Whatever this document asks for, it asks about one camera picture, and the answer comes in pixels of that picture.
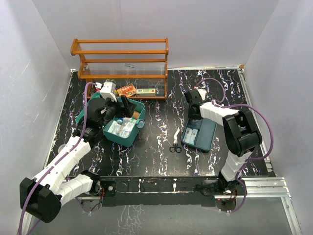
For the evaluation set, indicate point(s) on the orange medicine box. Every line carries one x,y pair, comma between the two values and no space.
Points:
127,90

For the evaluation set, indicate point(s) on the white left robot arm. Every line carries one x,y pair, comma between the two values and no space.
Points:
45,194

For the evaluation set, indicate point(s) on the white blue-label packet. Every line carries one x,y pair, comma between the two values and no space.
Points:
114,128

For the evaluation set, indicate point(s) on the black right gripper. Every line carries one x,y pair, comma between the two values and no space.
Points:
190,115

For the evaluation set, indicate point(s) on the blue white roll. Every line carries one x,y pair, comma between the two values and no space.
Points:
120,121

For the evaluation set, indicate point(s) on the brown bottle orange cap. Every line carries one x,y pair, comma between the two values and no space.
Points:
136,115

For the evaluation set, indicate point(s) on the blue white packet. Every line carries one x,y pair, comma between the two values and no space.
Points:
190,135

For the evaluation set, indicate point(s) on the pale green long box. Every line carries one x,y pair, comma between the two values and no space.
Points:
146,92

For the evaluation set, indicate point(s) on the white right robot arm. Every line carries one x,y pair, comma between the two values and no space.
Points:
241,133

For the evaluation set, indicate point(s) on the red white medicine box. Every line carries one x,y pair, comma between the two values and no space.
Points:
98,86

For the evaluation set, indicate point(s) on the orange wooden shelf rack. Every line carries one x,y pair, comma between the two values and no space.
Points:
143,62

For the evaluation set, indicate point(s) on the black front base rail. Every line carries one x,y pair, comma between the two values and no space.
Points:
159,193

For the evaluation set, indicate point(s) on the white bottle green label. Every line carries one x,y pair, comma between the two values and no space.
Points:
129,119

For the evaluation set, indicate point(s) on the green plastic medicine box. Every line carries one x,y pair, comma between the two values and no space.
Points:
96,127

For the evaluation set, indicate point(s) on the black scissors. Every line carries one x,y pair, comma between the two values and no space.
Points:
175,147

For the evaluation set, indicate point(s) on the blue grey divided tray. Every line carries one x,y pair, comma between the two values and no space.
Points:
206,132

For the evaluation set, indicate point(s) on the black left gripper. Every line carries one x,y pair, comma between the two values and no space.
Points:
129,106

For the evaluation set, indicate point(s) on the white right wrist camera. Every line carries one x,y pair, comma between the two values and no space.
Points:
202,93

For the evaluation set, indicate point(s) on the clear plastic bag packet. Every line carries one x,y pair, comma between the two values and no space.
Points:
126,129

